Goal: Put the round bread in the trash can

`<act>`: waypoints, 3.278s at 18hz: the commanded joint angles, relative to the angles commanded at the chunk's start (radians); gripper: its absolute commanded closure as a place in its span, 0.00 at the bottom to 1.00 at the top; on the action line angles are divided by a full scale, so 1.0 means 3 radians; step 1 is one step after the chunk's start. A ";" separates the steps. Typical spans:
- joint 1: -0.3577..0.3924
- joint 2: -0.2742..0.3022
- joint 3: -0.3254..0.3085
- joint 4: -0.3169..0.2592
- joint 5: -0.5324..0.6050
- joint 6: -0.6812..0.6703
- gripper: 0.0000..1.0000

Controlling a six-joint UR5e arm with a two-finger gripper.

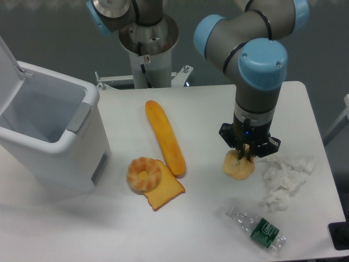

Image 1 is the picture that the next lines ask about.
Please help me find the long orange baguette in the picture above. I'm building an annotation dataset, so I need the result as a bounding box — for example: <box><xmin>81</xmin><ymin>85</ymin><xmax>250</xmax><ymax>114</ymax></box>
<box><xmin>145</xmin><ymin>100</ymin><xmax>186</xmax><ymax>176</ymax></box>

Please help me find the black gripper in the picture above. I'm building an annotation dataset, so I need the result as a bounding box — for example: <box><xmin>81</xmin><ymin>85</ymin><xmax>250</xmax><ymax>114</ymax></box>
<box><xmin>219</xmin><ymin>117</ymin><xmax>281</xmax><ymax>162</ymax></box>

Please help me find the crumpled white tissue paper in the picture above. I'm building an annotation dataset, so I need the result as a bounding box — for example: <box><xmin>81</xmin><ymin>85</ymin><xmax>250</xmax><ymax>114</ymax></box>
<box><xmin>256</xmin><ymin>153</ymin><xmax>316</xmax><ymax>213</ymax></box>

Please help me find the white trash can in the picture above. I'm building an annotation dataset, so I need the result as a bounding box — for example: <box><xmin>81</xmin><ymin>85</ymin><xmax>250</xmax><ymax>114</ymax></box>
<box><xmin>1</xmin><ymin>62</ymin><xmax>111</xmax><ymax>193</ymax></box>

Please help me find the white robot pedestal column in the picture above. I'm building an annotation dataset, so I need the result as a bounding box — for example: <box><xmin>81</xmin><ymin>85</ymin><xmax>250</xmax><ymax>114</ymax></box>
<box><xmin>94</xmin><ymin>13</ymin><xmax>195</xmax><ymax>90</ymax></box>

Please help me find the ring shaped donut bread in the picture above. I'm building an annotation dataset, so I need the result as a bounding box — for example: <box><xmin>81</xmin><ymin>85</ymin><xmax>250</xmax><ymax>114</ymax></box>
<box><xmin>126</xmin><ymin>157</ymin><xmax>161</xmax><ymax>192</ymax></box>

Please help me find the black device at edge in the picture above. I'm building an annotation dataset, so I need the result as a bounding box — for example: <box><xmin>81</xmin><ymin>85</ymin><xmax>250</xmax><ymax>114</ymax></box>
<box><xmin>328</xmin><ymin>222</ymin><xmax>348</xmax><ymax>251</ymax></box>

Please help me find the white trash can lid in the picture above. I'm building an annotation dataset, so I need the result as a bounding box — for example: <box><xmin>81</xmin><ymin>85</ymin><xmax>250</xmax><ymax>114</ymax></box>
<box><xmin>1</xmin><ymin>38</ymin><xmax>32</xmax><ymax>114</ymax></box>

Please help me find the orange toast slice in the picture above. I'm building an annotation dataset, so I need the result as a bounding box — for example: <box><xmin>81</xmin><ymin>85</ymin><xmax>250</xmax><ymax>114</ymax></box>
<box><xmin>143</xmin><ymin>159</ymin><xmax>185</xmax><ymax>211</ymax></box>

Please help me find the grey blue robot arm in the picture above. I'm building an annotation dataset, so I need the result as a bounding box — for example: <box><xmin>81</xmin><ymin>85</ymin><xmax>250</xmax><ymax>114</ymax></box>
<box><xmin>86</xmin><ymin>1</ymin><xmax>309</xmax><ymax>159</ymax></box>

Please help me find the round pale bread roll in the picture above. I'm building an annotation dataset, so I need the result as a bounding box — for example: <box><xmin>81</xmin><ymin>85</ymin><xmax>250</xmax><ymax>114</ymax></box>
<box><xmin>222</xmin><ymin>145</ymin><xmax>255</xmax><ymax>180</ymax></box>

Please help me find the clear plastic water bottle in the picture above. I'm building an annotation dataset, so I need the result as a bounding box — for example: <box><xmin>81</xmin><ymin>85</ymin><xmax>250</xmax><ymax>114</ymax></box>
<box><xmin>226</xmin><ymin>205</ymin><xmax>287</xmax><ymax>253</ymax></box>

